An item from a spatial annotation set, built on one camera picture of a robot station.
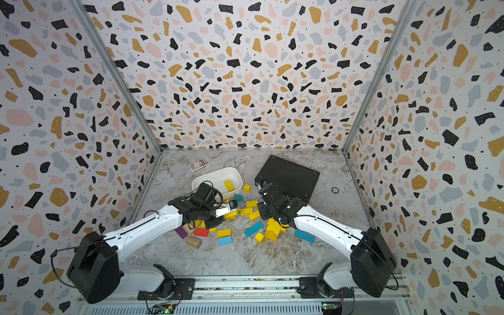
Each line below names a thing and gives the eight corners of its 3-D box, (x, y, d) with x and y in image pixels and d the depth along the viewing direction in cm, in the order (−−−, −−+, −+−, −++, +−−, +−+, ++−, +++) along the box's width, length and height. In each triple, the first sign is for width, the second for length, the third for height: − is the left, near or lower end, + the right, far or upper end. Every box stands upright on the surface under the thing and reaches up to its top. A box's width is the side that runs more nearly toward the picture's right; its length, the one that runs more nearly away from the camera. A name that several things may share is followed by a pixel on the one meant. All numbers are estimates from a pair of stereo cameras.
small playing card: (192, 173, 113) (190, 170, 111) (189, 167, 115) (187, 164, 114) (207, 166, 116) (206, 163, 114) (203, 160, 119) (202, 157, 117)
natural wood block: (185, 243, 87) (183, 241, 85) (189, 236, 89) (188, 234, 87) (198, 249, 85) (196, 247, 84) (202, 242, 87) (201, 240, 86)
